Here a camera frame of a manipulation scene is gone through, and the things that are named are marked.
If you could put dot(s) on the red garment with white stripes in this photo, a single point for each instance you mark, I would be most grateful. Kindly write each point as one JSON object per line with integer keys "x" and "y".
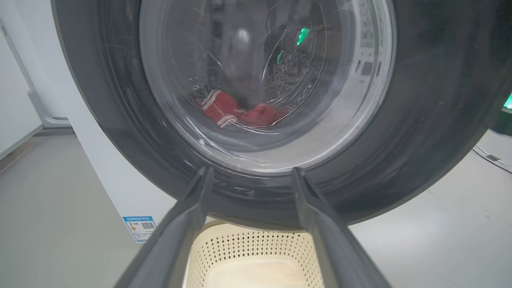
{"x": 218, "y": 106}

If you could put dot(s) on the blue energy label sticker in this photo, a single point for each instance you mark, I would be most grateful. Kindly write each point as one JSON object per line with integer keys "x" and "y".
{"x": 140, "y": 228}

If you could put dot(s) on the white front-load washing machine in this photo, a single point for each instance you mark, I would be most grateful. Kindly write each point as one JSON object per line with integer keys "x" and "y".
{"x": 120, "y": 188}

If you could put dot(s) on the white partition panel with foot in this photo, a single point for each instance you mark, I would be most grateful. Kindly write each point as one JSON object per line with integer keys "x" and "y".
{"x": 16, "y": 104}

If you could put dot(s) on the beige perforated laundry basket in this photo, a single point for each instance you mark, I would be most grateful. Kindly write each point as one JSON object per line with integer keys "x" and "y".
{"x": 256, "y": 250}

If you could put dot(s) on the red shirt with small logo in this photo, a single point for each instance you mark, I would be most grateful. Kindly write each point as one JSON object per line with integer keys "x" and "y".
{"x": 262, "y": 115}

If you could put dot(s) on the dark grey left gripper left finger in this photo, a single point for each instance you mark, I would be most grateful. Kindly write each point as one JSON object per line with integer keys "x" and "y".
{"x": 168, "y": 248}

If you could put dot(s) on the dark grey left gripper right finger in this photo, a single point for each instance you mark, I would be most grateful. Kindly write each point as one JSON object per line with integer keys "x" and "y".
{"x": 340, "y": 256}

